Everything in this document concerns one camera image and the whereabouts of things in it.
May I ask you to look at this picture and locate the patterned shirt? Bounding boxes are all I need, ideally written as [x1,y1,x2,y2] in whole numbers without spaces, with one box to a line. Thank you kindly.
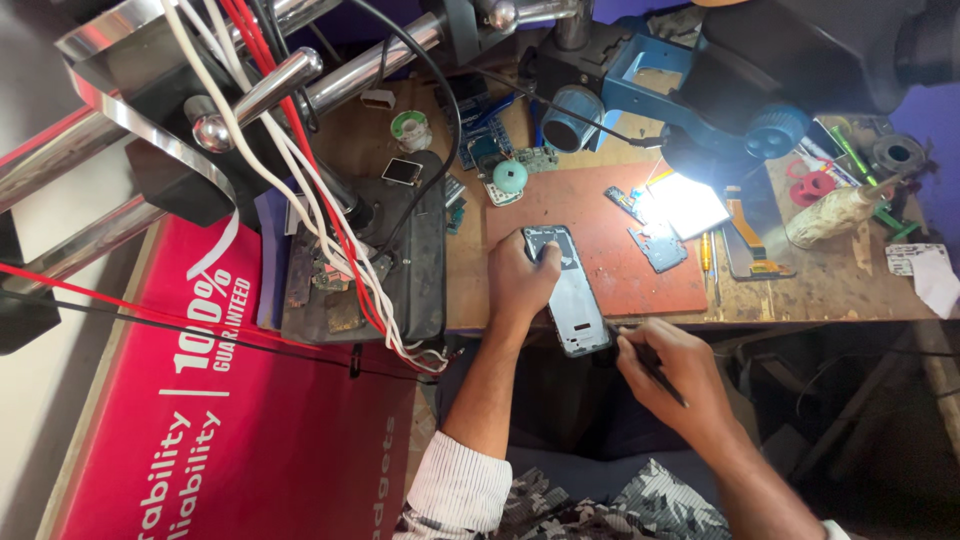
[391,429,852,540]

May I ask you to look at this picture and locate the chrome metal stand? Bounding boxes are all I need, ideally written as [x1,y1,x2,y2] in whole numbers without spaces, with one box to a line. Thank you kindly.
[0,0,597,294]

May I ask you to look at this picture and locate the red work mat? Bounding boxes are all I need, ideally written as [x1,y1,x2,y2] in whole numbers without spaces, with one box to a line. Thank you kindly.
[485,160,711,321]

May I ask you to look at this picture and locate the green plastic tool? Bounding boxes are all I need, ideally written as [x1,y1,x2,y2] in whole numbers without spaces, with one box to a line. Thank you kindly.
[828,124,922,243]

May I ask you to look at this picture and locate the small dark screen module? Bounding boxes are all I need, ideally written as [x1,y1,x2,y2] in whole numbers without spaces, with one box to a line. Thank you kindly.
[380,156,424,188]

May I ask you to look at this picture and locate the person's right hand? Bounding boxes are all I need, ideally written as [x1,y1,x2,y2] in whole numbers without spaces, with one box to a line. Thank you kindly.
[615,318,738,453]

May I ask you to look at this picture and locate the phone with orange flex cable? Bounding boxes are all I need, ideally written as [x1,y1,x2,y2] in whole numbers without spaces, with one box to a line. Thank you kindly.
[720,184,798,284]

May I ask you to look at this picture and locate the metal tweezers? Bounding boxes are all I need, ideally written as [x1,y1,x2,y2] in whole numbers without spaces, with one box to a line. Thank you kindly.
[709,231,724,309]

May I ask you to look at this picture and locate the black microscope power cable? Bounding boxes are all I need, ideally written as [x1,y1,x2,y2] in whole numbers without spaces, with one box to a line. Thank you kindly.
[466,66,670,150]

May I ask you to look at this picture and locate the white phone display panel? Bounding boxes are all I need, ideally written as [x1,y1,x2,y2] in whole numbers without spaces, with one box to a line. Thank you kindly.
[643,169,734,243]

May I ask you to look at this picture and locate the green circuit board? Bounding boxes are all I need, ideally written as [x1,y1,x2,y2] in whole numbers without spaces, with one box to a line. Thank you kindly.
[516,145,561,175]

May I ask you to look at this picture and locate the circuit boards on tray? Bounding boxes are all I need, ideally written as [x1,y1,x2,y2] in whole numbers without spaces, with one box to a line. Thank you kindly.
[283,223,396,336]

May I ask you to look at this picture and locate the grey-blue phone shield plate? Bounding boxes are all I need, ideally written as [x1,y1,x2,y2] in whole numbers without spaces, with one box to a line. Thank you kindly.
[627,223,690,275]

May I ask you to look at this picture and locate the red tape spool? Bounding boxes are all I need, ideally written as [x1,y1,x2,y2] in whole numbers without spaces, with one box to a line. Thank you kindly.
[787,159,839,209]

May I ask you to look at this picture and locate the black chrome-edged bracket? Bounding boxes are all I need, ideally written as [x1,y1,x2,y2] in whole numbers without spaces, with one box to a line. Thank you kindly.
[55,0,243,229]

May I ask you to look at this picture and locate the red printed board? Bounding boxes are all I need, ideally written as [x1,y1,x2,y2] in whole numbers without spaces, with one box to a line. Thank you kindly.
[36,216,445,540]

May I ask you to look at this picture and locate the thick black cable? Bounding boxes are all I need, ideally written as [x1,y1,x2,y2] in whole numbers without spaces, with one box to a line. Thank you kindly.
[349,0,464,260]

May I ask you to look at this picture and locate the black pointed hand tool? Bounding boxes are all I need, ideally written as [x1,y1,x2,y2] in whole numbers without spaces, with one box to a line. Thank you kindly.
[606,322,689,410]

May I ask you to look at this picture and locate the thin black cable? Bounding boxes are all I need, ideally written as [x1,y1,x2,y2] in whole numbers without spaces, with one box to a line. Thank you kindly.
[0,288,440,385]

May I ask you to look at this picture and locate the white paper sheet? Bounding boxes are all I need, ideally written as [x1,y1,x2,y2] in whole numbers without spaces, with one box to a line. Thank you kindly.
[884,242,960,321]

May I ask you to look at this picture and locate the grey smartphone frame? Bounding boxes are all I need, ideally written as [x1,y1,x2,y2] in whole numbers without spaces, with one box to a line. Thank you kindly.
[522,224,613,360]

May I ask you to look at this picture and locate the blue circuit board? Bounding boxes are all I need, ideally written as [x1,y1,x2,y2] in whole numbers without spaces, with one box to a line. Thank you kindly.
[452,88,520,172]

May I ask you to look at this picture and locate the small white circuit board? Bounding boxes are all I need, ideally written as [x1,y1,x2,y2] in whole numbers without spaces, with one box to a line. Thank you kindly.
[480,177,526,209]

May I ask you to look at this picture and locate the person's left hand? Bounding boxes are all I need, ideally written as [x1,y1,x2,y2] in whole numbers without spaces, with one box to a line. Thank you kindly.
[486,228,564,333]

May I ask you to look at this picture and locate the white cable bundle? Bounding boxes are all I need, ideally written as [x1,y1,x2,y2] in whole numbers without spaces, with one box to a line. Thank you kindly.
[160,0,451,374]

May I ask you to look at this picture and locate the red cable bundle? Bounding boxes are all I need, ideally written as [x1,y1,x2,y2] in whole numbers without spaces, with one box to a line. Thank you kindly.
[0,0,447,374]

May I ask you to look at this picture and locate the blue and black microscope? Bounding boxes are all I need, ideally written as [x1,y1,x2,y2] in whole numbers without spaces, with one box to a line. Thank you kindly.
[537,0,960,185]

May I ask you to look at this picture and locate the small dark phone board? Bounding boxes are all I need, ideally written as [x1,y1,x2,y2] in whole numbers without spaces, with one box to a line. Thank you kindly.
[603,185,648,224]

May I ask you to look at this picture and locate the grey metal ring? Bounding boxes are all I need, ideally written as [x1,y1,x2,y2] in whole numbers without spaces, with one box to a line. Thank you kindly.
[870,132,930,180]

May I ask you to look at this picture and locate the green and white solder spool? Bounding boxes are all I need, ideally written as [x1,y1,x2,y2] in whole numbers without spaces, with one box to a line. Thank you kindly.
[389,109,435,154]

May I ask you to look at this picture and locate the teal round cap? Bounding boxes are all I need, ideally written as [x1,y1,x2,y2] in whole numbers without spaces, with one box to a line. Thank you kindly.
[492,158,530,194]

